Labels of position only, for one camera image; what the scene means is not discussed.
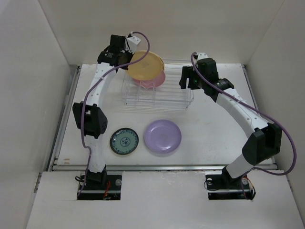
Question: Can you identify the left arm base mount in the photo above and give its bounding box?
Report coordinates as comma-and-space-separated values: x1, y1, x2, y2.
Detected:
75, 175, 122, 200

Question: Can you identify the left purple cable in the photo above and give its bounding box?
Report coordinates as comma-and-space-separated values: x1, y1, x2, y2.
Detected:
76, 31, 151, 198

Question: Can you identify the pink plastic plate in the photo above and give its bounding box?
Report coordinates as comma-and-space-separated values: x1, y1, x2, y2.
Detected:
133, 70, 166, 89

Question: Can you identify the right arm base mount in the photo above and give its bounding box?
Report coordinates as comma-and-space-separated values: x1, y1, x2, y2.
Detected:
204, 173, 256, 200

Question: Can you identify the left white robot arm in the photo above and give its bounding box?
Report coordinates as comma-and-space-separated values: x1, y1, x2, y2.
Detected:
72, 32, 141, 189

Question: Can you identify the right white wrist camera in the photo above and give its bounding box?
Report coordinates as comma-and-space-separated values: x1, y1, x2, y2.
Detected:
193, 52, 208, 61

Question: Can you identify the white wire dish rack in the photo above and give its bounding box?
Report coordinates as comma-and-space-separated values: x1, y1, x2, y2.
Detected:
121, 59, 194, 114

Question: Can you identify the teal patterned small plate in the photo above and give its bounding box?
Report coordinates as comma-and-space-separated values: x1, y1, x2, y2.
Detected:
110, 128, 139, 156

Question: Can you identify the purple plastic plate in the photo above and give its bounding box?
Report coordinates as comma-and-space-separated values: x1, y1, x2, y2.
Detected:
144, 119, 182, 154

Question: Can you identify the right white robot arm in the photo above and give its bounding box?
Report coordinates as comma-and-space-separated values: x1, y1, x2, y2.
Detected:
179, 58, 282, 188

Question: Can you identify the aluminium table frame rail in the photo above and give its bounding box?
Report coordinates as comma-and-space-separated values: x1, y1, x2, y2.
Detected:
47, 64, 278, 172

